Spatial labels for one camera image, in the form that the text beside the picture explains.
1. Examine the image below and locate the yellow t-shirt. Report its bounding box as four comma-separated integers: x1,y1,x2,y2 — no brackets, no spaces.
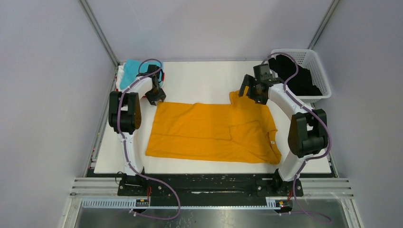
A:
145,91,282,165

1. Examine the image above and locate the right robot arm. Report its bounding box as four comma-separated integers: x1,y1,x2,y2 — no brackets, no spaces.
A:
239,64,330,196

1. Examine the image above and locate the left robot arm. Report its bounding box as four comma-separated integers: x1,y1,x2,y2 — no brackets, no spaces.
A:
108,64,166,195

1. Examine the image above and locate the folded turquoise t-shirt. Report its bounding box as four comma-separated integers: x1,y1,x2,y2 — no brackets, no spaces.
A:
120,59,163,91

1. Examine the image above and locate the black t-shirt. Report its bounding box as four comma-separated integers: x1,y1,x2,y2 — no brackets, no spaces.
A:
268,55,322,96

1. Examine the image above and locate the folded white t-shirt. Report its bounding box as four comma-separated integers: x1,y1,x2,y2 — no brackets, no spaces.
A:
115,63,125,91

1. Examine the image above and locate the white plastic basket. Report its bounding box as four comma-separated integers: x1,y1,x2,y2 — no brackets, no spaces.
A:
271,48,332,103

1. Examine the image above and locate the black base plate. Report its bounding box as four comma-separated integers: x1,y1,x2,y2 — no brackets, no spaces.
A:
117,173,304,206

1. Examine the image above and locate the white cable duct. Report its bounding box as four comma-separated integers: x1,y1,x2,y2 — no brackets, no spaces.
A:
81,197,285,210

